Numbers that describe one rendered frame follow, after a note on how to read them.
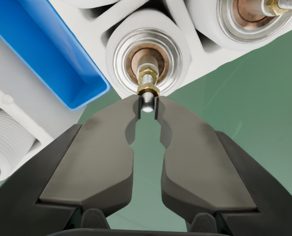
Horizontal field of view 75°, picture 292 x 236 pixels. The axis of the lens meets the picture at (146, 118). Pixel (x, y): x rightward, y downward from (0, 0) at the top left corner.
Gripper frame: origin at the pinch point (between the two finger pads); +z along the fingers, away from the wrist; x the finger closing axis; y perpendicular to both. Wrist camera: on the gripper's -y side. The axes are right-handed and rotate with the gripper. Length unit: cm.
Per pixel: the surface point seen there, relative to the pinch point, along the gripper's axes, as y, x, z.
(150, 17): -3.8, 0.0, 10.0
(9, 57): 5.3, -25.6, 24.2
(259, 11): -5.0, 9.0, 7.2
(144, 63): -0.3, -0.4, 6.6
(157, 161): 41, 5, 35
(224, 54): 0.9, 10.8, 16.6
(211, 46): 0.4, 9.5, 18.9
